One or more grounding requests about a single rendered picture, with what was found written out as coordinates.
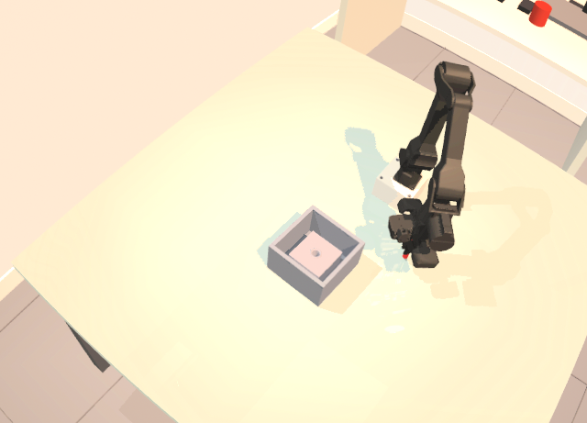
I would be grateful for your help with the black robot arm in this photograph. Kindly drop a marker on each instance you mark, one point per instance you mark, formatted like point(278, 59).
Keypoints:
point(450, 106)

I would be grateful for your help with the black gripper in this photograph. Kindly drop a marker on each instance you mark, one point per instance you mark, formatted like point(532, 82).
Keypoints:
point(422, 256)

